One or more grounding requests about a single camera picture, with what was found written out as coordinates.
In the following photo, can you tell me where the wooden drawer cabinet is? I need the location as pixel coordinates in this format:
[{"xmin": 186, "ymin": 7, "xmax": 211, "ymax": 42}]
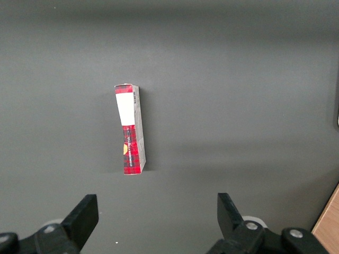
[{"xmin": 311, "ymin": 182, "xmax": 339, "ymax": 254}]

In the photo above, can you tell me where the red plaid cookie box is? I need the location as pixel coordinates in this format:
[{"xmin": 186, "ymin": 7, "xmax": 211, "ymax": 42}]
[{"xmin": 114, "ymin": 83, "xmax": 147, "ymax": 176}]

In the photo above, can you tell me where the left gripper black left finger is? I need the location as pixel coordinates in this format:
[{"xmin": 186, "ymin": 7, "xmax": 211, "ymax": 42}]
[{"xmin": 0, "ymin": 194, "xmax": 100, "ymax": 254}]

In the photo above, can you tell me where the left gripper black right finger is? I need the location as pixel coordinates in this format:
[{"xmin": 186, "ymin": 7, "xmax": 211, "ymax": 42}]
[{"xmin": 206, "ymin": 193, "xmax": 329, "ymax": 254}]

